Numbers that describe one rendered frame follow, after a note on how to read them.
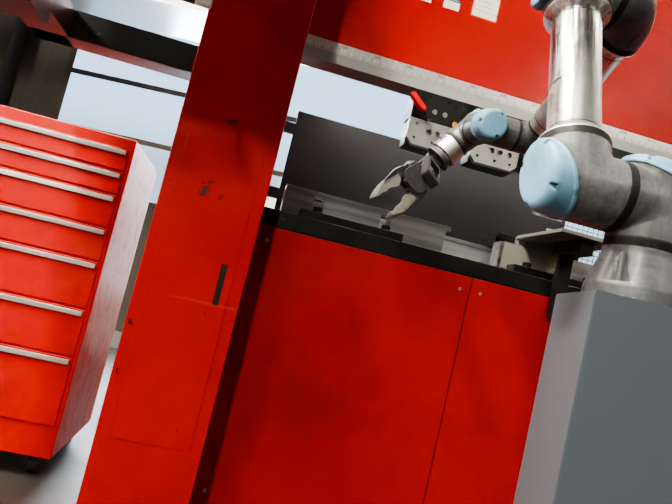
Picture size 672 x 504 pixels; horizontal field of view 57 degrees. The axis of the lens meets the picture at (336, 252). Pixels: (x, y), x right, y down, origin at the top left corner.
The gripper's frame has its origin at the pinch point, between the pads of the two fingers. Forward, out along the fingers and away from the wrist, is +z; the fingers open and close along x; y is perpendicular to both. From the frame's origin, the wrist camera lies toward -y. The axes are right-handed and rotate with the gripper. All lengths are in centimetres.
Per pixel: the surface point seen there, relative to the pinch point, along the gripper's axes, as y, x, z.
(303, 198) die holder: 26.6, 10.3, 11.8
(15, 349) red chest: 34, 27, 101
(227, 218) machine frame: 4.1, 21.0, 31.4
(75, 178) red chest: 43, 54, 59
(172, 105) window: 345, 87, 18
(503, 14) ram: 33, 15, -71
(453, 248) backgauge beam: 48, -38, -20
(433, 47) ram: 32, 20, -47
